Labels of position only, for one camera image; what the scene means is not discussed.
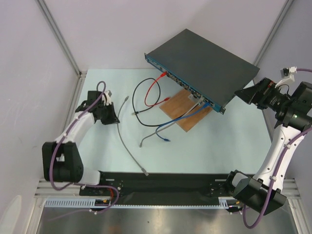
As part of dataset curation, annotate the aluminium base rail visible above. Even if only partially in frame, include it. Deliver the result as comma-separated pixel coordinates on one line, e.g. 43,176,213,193
282,179,300,199

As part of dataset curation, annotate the wooden board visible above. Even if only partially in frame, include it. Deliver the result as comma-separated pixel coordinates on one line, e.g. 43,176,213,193
160,89,213,132

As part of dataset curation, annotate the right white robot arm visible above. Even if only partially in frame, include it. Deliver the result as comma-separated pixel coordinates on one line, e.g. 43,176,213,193
224,78,312,215

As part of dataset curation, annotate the right aluminium frame post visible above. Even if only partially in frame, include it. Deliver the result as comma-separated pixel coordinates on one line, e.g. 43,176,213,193
253,0,295,66

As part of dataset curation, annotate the left aluminium frame post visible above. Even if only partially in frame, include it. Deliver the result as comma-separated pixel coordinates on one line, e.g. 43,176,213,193
35,0,82,77

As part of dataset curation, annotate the black blue network switch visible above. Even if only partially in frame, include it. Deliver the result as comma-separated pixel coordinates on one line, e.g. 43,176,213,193
144,29,259,114

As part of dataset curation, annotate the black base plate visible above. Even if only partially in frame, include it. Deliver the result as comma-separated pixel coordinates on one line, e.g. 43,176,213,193
79,170,261,206

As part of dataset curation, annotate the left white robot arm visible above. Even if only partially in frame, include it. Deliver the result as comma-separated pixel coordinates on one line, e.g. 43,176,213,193
42,90,119,195

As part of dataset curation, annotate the blue ethernet cable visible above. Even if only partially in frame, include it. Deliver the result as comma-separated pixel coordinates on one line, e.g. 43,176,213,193
155,102,212,142

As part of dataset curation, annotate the long grey ethernet cable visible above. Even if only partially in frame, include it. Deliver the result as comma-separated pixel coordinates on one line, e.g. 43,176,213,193
116,96,150,176

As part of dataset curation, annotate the red ethernet cable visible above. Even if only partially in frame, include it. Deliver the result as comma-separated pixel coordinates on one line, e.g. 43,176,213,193
143,71,170,106

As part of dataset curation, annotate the aluminium frame post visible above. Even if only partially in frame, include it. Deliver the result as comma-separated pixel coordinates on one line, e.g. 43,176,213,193
35,0,82,77
253,0,295,66

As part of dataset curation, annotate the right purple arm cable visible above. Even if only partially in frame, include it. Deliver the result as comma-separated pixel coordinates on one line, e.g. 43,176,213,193
230,67,312,229

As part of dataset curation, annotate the short grey ethernet cable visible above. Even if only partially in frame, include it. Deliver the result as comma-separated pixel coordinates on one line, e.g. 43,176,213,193
139,96,205,148

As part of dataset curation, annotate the white slotted cable duct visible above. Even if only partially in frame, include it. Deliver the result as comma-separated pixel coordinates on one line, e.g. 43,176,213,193
44,198,111,208

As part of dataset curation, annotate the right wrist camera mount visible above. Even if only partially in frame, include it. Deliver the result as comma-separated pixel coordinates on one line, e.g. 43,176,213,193
275,66,297,88

